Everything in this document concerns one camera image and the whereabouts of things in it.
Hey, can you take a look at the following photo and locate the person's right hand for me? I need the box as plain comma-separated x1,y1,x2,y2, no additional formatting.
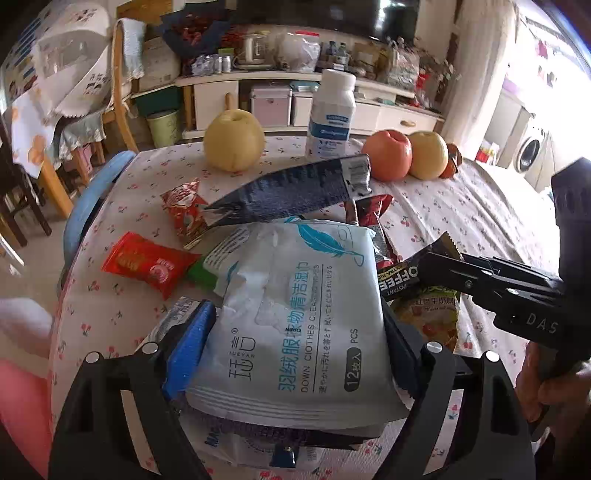
516,342,591,429

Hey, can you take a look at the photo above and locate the red patterned snack wrapper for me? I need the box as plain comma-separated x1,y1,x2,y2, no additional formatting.
160,179,211,245

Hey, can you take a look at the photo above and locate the pink tin box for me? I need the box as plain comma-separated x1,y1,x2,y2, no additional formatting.
250,85,293,127

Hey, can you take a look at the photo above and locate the wooden chair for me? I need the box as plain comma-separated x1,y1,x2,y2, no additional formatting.
104,18,145,153

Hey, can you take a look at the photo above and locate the yellow green snack packet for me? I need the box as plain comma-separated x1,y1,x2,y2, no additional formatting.
392,286,462,354

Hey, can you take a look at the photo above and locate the silver wrapper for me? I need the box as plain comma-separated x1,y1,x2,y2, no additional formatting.
150,296,204,344

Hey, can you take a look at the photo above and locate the white plastic bottle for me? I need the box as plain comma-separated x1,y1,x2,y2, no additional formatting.
305,68,357,160

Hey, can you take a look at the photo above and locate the cherry print tablecloth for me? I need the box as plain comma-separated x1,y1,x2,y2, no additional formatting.
48,136,568,480

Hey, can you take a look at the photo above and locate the black television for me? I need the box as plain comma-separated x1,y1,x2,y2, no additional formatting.
268,0,421,42

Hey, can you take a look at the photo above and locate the yellow apple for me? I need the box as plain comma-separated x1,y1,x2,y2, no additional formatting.
409,130,450,181

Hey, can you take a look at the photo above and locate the dark grey snack bag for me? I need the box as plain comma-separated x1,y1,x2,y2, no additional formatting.
203,154,373,228

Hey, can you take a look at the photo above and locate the pink clothing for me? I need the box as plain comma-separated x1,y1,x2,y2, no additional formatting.
0,360,54,477

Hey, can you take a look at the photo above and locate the red apple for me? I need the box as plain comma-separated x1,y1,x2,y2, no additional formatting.
361,129,413,182

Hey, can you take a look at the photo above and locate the blue chair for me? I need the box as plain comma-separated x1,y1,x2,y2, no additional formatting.
58,150,137,296

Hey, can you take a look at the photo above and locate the white printed table cover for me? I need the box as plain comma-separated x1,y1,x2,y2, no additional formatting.
0,0,116,181

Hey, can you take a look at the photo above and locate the dark red wrapper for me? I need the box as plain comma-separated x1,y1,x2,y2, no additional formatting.
344,194,402,273

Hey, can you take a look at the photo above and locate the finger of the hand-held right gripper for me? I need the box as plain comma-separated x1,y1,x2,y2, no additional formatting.
418,251,561,319

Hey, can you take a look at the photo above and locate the washing machine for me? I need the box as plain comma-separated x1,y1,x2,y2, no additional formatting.
515,127,552,175

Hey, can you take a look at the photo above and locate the black coffee sachet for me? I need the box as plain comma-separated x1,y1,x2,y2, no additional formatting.
378,232,462,303

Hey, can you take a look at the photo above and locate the white electric kettle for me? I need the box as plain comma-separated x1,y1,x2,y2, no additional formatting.
238,32,273,70

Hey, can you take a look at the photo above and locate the white wet wipes packet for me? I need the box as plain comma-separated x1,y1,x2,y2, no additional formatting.
185,219,409,423

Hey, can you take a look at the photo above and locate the green white packet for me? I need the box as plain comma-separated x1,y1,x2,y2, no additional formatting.
186,235,241,296

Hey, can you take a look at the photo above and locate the large yellow pear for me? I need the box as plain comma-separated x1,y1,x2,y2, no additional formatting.
203,108,266,172

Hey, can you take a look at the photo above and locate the red plain snack packet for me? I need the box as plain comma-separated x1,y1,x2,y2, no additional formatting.
100,232,201,301

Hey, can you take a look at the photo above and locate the white plastic bag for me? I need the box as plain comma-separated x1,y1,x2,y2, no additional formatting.
277,31,321,73

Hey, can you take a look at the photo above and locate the white lace cloth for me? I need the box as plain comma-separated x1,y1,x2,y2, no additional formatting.
121,18,147,80

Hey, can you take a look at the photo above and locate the green bin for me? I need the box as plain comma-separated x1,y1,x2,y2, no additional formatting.
145,109,182,148

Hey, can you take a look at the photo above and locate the white cabinet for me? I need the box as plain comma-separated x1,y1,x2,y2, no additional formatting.
175,69,446,141

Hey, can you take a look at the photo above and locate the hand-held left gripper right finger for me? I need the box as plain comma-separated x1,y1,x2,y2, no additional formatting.
374,299,536,480

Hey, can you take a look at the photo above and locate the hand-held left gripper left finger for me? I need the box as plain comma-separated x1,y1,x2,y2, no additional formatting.
48,300,218,480

